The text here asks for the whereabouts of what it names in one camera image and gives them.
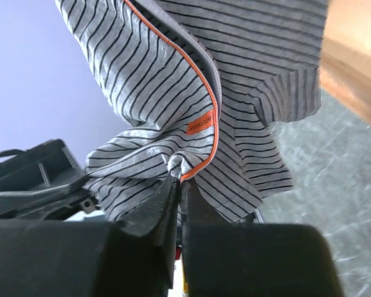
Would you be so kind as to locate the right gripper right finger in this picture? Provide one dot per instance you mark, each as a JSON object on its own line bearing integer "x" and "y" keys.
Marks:
{"x": 252, "y": 259}

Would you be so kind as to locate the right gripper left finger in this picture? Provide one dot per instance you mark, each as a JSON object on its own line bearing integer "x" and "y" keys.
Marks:
{"x": 41, "y": 254}

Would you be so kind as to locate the grey striped boxer underwear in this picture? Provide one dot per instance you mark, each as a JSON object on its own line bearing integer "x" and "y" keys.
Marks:
{"x": 200, "y": 83}

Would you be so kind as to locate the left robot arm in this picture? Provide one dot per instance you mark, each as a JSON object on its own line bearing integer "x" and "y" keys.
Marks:
{"x": 43, "y": 183}

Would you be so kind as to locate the wooden hanging rack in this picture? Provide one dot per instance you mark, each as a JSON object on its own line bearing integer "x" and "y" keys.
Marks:
{"x": 345, "y": 67}

